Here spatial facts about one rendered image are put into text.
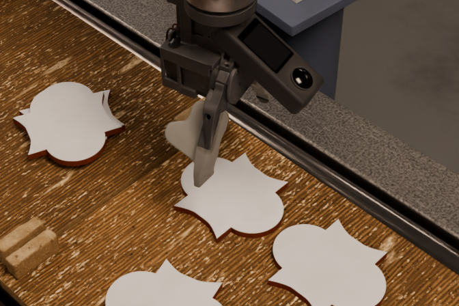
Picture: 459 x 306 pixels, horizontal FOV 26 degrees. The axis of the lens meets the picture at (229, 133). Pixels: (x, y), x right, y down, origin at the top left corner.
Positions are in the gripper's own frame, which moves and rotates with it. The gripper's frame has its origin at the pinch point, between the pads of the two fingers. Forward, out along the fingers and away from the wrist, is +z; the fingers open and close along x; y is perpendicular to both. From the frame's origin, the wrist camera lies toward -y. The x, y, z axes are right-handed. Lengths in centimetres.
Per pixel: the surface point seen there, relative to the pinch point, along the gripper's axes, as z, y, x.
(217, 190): 7.5, 2.0, 1.0
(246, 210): 7.5, -2.3, 2.0
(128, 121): 8.6, 17.9, -4.5
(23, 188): 8.6, 22.5, 10.8
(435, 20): 103, 21, -160
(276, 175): 8.5, -2.5, -5.2
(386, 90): 102, 22, -126
